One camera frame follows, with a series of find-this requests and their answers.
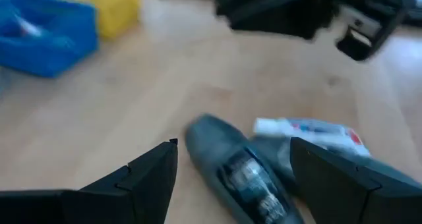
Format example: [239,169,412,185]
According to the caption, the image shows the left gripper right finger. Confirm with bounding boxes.
[289,136,422,224]

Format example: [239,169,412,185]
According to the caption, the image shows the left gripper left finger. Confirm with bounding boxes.
[62,138,179,224]

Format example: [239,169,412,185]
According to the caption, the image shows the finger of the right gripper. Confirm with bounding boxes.
[214,0,291,37]

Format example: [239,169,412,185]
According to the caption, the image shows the white red blue toothpaste tube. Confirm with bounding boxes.
[13,14,45,38]
[253,117,372,157]

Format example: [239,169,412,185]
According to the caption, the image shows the yellow plastic bin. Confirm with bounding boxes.
[22,0,144,40]

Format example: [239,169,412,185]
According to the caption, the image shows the blue plastic bin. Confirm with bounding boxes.
[0,0,100,78]

